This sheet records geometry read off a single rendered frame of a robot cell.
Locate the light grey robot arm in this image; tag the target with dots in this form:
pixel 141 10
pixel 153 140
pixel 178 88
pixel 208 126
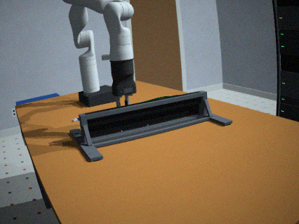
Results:
pixel 114 11

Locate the dark grey rack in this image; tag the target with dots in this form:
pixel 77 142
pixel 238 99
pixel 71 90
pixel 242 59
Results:
pixel 139 118

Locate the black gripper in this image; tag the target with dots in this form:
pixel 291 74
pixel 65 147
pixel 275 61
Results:
pixel 121 60

